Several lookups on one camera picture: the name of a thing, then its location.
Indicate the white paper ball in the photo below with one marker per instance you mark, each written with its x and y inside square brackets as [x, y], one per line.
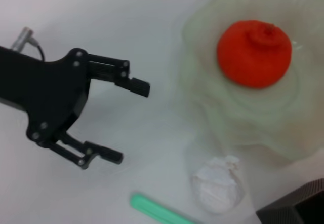
[217, 186]

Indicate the pale green glass fruit plate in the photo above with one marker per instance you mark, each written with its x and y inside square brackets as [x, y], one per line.
[253, 112]

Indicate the mint green pen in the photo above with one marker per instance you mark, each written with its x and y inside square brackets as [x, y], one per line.
[152, 206]

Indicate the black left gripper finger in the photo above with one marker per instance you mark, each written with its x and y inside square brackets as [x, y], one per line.
[108, 154]
[138, 88]

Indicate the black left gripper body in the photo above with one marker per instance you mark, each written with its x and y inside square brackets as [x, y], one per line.
[45, 94]

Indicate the black mesh pen holder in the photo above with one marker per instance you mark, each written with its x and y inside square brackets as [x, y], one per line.
[298, 203]

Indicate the orange fruit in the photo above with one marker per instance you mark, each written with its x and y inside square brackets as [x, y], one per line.
[253, 59]

